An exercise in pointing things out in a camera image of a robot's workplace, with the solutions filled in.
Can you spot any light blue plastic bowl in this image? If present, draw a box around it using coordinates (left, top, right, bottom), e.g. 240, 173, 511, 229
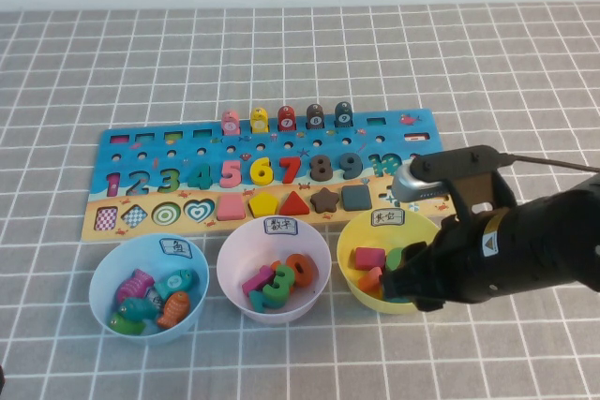
88, 232, 210, 348

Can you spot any thick black camera cable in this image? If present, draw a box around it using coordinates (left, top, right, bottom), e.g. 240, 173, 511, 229
496, 154, 600, 172

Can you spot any magenta wooden rectangle piece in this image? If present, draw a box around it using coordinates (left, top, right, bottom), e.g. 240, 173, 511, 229
353, 246, 388, 273

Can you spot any yellow wooden fish six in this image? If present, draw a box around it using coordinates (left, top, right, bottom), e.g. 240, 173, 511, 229
249, 107, 270, 134

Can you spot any orange wooden diamond piece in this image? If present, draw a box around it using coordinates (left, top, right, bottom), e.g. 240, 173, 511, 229
357, 266, 385, 301

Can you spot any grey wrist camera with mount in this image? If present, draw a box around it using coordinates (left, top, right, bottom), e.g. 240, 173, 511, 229
391, 145, 519, 232

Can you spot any red wooden fish seven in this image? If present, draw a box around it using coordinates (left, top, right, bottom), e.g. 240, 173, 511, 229
277, 105, 297, 132

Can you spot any red wooden triangle piece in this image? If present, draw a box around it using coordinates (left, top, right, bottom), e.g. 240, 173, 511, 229
279, 190, 311, 216

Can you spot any slate wooden number nine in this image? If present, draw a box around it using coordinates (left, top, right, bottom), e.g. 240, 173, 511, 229
337, 152, 365, 181

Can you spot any yellow plastic bowl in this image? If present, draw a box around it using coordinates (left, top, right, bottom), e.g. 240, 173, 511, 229
336, 209, 444, 316

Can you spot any grey white grid tablecloth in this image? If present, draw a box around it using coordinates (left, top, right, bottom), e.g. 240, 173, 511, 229
0, 3, 600, 400

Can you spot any dark teal wooden fish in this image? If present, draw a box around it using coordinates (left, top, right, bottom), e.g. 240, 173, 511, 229
116, 297, 163, 321

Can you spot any slate wooden square piece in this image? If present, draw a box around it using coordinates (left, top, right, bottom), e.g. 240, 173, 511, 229
340, 184, 373, 213

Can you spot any paper label on pink bowl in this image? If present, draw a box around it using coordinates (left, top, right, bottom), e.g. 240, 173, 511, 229
264, 216, 300, 236

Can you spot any light pink plastic bowl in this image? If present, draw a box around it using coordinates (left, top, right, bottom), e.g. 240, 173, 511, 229
216, 216, 333, 325

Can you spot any magenta wooden fish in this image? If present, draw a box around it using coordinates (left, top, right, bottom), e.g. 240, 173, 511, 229
115, 268, 156, 304

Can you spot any green wooden circle piece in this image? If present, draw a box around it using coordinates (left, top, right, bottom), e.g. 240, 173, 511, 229
384, 246, 412, 274

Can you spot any colourful wooden number puzzle board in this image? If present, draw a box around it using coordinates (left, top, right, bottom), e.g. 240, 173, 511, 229
80, 108, 457, 244

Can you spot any brown wooden number eight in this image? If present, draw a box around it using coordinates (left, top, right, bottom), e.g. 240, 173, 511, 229
308, 155, 333, 183

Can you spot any brown wooden star piece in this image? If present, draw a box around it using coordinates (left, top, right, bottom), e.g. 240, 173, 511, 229
310, 186, 341, 215

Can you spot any red wooden number seven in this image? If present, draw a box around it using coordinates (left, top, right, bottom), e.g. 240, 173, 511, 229
279, 156, 304, 185

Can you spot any yellow wooden pentagon piece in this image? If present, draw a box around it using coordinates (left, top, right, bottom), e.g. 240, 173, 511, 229
247, 192, 279, 219

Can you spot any teal wooden number piece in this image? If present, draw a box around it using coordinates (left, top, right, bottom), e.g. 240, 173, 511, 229
247, 289, 278, 315

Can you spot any pink wooden fish five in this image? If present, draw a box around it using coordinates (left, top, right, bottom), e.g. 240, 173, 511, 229
220, 110, 241, 137

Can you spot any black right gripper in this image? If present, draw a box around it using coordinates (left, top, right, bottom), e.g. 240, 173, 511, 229
382, 200, 548, 313

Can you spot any green wooden fish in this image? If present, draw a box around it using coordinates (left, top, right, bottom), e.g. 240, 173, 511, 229
109, 313, 147, 336

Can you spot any light teal wooden fish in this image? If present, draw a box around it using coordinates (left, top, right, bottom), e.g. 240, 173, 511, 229
153, 268, 199, 301

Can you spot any yellow wooden number six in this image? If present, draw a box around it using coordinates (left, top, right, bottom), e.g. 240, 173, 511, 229
249, 157, 275, 186

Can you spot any green wooden number three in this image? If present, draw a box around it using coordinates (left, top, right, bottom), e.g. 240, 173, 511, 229
262, 261, 296, 310

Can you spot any paper label on blue bowl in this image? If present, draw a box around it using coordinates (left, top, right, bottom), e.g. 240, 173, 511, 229
158, 237, 193, 260

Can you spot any pink wooden trapezoid piece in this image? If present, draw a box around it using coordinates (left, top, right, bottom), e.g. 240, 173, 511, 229
216, 193, 248, 222

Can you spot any orange wooden fish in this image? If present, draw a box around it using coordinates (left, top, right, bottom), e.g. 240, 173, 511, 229
156, 290, 192, 330

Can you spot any paper label on yellow bowl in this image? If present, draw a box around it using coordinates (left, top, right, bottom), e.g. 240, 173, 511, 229
369, 210, 405, 227

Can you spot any brown wooden fish eight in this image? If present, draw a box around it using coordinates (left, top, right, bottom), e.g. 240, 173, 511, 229
306, 103, 326, 130

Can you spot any magenta wooden number one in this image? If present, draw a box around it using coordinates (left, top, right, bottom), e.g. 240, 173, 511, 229
241, 264, 276, 296

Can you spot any orange wooden number piece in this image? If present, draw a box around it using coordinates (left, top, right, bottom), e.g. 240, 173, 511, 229
284, 253, 320, 288

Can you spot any slate wooden fish nine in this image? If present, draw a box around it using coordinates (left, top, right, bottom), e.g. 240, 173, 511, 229
334, 101, 354, 128

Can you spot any pink wooden number five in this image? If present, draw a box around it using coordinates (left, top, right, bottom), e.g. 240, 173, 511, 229
218, 159, 244, 189

